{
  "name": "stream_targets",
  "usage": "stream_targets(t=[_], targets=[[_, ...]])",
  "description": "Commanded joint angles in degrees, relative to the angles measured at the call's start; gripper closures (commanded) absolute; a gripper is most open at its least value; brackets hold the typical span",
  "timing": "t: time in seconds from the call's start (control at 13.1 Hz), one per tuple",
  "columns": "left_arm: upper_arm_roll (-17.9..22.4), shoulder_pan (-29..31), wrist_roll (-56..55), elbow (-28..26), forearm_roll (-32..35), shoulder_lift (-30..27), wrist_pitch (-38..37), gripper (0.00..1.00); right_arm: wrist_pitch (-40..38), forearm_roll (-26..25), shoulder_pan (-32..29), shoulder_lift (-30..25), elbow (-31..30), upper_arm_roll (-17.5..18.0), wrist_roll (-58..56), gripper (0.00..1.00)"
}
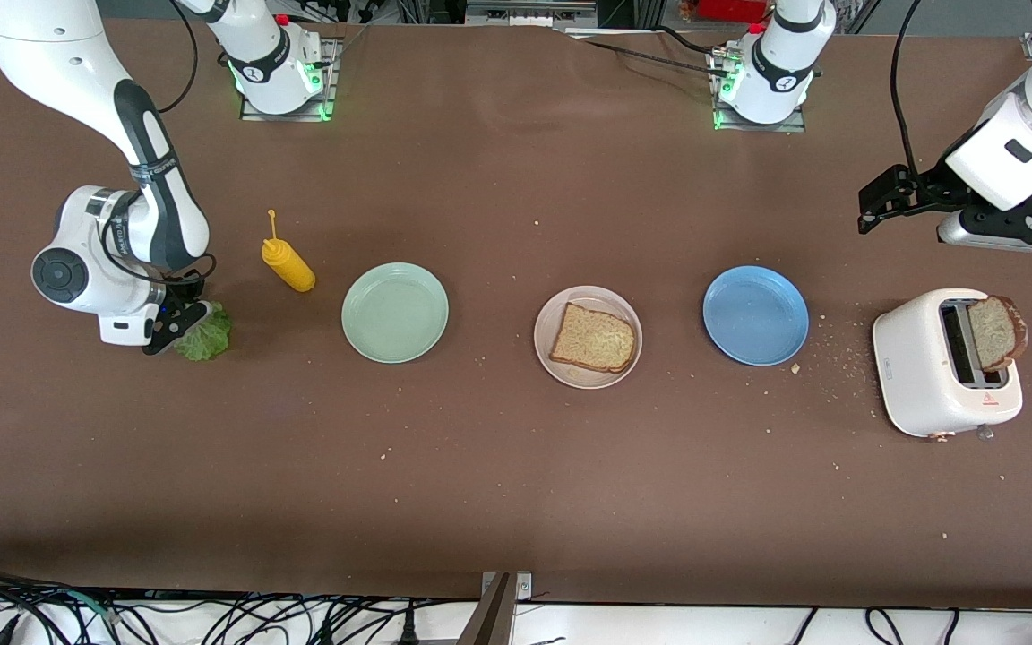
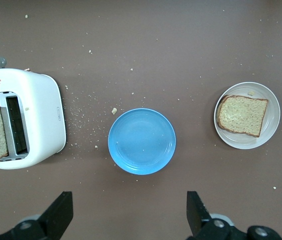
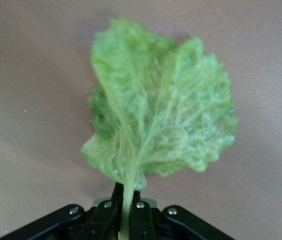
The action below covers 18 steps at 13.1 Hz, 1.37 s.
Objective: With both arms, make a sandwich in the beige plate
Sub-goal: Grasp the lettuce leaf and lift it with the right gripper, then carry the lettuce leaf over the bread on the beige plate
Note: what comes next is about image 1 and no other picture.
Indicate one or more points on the yellow squeeze bottle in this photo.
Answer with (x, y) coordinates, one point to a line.
(290, 269)

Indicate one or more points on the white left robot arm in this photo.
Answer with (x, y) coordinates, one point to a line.
(780, 81)

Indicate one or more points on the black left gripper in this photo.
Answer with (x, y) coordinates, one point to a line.
(924, 186)

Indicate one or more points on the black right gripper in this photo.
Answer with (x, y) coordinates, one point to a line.
(188, 291)

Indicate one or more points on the red box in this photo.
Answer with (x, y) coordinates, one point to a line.
(731, 9)

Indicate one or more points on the light green plate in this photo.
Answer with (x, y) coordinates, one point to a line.
(395, 313)

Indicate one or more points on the dark grey metal post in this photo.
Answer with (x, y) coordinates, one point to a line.
(491, 618)

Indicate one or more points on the brown bread slice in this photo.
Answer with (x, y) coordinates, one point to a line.
(995, 333)
(592, 340)

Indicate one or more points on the silver table edge bracket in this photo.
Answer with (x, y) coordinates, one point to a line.
(525, 587)

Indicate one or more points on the beige plate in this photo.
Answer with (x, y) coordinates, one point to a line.
(583, 381)

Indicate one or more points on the white toaster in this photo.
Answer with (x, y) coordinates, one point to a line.
(915, 367)

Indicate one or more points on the green lettuce leaf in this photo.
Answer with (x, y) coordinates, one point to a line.
(211, 340)

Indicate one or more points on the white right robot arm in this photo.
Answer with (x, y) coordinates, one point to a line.
(77, 54)

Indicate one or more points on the grey metal equipment box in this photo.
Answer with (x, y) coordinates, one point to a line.
(529, 11)

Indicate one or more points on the blue plate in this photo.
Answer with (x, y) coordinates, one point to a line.
(755, 315)

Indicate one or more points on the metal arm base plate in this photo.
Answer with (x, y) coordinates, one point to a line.
(283, 117)
(758, 128)

